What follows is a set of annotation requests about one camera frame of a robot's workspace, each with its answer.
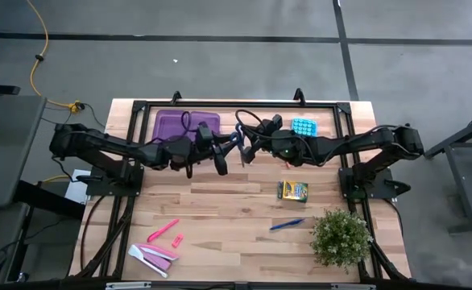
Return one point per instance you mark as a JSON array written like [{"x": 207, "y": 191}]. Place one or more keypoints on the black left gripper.
[{"x": 183, "y": 151}]

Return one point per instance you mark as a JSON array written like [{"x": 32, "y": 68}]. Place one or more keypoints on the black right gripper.
[{"x": 270, "y": 141}]

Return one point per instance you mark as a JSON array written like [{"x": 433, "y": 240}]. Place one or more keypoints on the yellow green crayon box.
[{"x": 293, "y": 191}]

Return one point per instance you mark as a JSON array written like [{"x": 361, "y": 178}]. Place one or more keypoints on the blue pen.
[{"x": 286, "y": 224}]

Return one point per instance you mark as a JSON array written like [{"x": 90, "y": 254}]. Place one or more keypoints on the pink highlighter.
[{"x": 162, "y": 230}]

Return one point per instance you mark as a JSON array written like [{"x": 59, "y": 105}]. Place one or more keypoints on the small pink eraser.
[{"x": 177, "y": 240}]

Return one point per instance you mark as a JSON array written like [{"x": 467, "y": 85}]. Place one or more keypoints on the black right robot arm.
[{"x": 340, "y": 143}]

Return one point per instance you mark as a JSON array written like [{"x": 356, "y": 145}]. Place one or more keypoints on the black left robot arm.
[{"x": 99, "y": 141}]

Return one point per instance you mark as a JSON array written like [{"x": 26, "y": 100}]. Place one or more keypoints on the purple plastic pencil case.
[{"x": 167, "y": 125}]

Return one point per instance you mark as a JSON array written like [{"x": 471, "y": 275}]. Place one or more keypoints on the pink white stapler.
[{"x": 155, "y": 258}]

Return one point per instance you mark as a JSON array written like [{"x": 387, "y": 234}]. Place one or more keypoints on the green artificial potted plant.
[{"x": 340, "y": 239}]

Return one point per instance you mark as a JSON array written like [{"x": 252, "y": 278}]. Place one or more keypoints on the white flat box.
[{"x": 73, "y": 189}]

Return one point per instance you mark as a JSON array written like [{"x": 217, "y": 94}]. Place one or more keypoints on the grey office desk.
[{"x": 10, "y": 161}]

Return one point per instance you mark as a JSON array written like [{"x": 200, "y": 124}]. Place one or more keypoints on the dark metal stand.
[{"x": 461, "y": 177}]

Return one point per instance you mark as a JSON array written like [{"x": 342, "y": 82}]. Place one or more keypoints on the grey keyboard desk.
[{"x": 2, "y": 225}]

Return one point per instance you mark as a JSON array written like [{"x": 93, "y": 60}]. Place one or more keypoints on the black aluminium table frame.
[{"x": 240, "y": 104}]

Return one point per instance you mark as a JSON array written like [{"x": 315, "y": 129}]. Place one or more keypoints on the black frame clamp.
[
  {"x": 299, "y": 96},
  {"x": 176, "y": 97}
]

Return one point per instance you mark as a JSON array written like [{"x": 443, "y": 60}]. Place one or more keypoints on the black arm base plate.
[
  {"x": 133, "y": 187},
  {"x": 381, "y": 189}
]

